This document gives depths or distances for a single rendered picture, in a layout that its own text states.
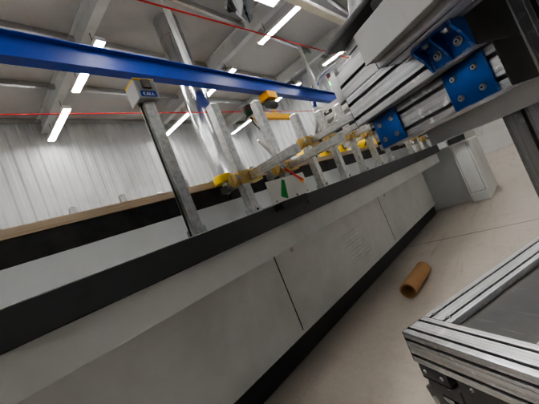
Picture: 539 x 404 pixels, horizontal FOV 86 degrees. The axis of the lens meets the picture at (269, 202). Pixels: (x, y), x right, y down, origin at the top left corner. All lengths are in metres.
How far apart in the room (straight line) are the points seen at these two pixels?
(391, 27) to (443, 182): 3.23
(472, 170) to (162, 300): 3.24
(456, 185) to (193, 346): 3.24
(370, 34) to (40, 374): 0.94
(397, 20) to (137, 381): 1.10
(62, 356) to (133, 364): 0.30
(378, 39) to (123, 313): 0.82
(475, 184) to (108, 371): 3.39
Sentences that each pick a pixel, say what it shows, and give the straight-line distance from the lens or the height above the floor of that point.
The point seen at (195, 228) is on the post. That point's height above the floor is 0.72.
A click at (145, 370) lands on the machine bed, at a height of 0.38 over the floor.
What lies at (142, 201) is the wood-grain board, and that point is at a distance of 1.11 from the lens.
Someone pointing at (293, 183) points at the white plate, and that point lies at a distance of 1.27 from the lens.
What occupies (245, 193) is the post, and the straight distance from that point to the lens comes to 1.08.
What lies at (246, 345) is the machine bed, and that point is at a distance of 1.26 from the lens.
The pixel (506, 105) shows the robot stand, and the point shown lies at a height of 0.70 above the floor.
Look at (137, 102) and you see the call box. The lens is 1.03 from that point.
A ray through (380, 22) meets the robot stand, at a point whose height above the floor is 0.92.
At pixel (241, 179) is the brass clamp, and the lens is 1.07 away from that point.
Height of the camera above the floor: 0.67
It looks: 2 degrees up
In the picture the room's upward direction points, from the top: 22 degrees counter-clockwise
